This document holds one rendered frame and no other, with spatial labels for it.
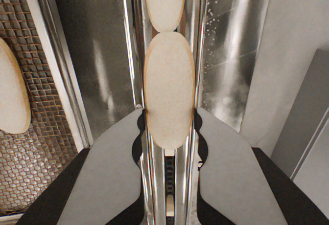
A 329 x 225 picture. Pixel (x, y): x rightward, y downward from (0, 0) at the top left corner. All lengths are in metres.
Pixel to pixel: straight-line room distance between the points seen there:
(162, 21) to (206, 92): 0.09
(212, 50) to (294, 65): 0.13
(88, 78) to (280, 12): 0.25
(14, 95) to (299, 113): 0.33
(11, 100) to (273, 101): 0.30
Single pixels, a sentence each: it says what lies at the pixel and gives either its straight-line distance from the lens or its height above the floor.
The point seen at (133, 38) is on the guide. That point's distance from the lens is 0.19.
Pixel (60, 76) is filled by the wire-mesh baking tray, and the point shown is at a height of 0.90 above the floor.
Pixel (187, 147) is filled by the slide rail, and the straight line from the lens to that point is 0.27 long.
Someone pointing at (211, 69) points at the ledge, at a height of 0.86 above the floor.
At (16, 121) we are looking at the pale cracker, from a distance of 0.22.
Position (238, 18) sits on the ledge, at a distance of 0.19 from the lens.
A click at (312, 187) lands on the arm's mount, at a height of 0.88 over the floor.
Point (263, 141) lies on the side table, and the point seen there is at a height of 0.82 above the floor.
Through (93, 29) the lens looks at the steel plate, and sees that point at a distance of 0.24.
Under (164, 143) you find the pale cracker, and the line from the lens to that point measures 0.16.
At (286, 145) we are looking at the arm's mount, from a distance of 0.32.
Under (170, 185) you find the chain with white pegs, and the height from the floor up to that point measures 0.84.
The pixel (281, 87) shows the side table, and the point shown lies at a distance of 0.29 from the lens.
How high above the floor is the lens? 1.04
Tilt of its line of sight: 62 degrees down
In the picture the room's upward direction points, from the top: 178 degrees counter-clockwise
